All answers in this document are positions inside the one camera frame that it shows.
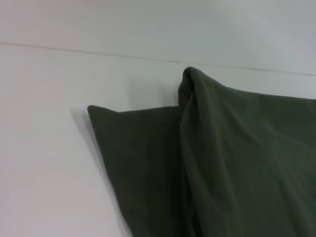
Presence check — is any dark green FREE t-shirt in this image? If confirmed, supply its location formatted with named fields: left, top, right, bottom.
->
left=87, top=66, right=316, bottom=237

